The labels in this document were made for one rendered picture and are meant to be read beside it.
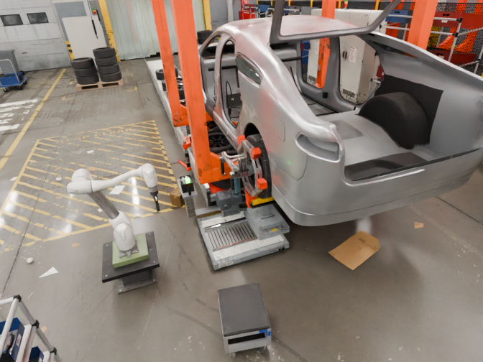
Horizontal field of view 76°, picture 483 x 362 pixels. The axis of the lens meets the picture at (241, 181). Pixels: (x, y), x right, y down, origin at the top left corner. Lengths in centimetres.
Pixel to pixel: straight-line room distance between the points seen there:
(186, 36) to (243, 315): 238
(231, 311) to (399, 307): 148
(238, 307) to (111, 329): 116
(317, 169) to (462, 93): 173
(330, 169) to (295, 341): 141
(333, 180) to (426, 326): 151
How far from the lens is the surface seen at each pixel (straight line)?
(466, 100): 342
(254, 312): 250
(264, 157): 284
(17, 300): 221
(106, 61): 1096
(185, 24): 304
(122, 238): 301
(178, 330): 291
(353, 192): 232
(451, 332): 319
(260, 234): 333
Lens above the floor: 239
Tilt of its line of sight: 32 degrees down
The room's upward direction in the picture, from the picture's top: 3 degrees counter-clockwise
